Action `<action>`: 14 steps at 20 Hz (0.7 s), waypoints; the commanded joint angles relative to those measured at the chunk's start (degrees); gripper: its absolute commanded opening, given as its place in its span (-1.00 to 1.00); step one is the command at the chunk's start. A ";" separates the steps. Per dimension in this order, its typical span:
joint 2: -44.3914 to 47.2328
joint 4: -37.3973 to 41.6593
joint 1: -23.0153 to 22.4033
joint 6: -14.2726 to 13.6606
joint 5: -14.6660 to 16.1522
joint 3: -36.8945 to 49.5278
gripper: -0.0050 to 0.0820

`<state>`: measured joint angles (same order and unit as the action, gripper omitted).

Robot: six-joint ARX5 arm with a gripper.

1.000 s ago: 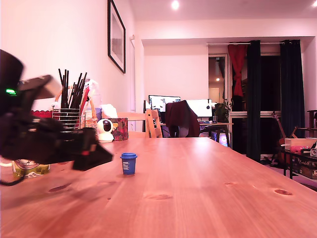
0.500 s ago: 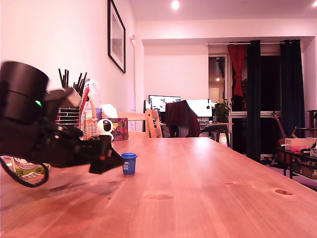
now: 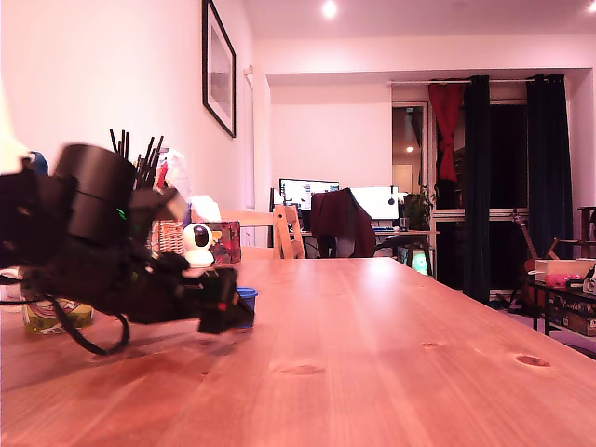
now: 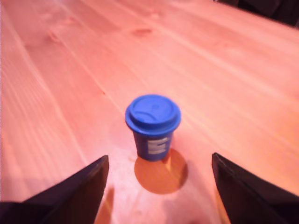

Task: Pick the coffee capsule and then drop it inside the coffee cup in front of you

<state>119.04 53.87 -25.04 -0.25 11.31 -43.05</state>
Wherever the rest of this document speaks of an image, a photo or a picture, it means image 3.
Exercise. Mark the blue coffee capsule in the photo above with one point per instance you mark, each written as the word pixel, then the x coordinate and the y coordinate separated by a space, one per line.
pixel 247 292

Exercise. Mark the floral tissue box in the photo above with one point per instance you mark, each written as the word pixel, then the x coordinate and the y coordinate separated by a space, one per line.
pixel 226 242

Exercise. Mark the wooden chair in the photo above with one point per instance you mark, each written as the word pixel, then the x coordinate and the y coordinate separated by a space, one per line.
pixel 288 233

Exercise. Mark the wicker basket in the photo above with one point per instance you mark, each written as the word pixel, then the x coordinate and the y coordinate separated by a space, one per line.
pixel 170 237

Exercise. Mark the white tissue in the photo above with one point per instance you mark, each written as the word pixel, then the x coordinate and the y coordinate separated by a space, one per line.
pixel 205 207

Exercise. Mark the grey office chair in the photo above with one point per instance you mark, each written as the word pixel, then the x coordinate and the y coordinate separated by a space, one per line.
pixel 345 247

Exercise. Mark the computer monitor with windows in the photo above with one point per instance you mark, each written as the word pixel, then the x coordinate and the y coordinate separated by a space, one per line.
pixel 302 193

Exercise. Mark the dark red jacket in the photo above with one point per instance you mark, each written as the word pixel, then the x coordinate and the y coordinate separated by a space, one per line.
pixel 340 214

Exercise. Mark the large clear water bottle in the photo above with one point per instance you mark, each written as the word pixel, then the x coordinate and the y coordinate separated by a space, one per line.
pixel 179 172

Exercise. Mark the red utensil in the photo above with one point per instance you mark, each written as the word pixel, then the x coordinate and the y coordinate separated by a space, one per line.
pixel 162 174

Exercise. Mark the yellow illustrated mug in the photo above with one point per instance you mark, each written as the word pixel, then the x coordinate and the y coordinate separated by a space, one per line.
pixel 74 319

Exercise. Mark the computer monitor white screen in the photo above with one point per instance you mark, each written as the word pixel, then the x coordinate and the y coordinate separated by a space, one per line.
pixel 372 202

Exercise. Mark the computer case with glowing fan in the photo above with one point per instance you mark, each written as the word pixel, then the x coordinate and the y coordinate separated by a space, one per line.
pixel 419 263

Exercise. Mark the black headphones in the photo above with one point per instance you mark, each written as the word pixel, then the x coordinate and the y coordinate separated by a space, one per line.
pixel 391 201

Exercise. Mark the potted green plant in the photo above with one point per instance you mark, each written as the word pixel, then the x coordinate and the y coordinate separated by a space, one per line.
pixel 416 209

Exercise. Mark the black framed picture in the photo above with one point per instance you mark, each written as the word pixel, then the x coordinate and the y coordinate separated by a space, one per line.
pixel 219 70

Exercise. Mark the narrow dark curtain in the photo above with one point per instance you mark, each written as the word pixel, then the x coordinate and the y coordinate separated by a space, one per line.
pixel 477 186

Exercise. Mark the acoustic guitar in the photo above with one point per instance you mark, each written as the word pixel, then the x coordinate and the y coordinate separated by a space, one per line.
pixel 531 270

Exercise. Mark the black side table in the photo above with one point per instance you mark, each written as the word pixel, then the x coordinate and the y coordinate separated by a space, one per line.
pixel 548 321

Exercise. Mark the pink object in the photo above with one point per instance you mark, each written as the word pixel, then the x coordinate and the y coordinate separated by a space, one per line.
pixel 556 280

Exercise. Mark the round ceiling light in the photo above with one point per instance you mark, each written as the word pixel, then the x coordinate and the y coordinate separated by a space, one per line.
pixel 329 8

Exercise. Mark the wooden stand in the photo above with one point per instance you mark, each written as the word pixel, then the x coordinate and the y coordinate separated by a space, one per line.
pixel 554 247

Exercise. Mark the pale wooden box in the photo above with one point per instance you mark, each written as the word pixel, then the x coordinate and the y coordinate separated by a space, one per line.
pixel 559 267

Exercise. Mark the dark board game box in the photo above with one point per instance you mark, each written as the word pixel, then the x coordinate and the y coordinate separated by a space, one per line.
pixel 577 316

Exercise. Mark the wide dark curtain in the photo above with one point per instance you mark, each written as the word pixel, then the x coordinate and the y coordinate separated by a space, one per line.
pixel 549 163

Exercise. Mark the black and white gadget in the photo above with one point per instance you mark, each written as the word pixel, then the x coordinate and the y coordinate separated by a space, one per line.
pixel 590 284

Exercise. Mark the curtain rod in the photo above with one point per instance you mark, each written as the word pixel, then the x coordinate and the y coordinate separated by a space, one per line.
pixel 507 81

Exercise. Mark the dark wooden shelf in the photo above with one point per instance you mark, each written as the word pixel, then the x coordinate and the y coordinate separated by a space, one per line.
pixel 587 223

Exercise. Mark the small white round camera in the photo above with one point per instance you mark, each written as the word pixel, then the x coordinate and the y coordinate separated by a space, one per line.
pixel 193 253

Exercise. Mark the white wall pipe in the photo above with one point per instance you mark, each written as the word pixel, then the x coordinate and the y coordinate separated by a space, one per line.
pixel 250 139

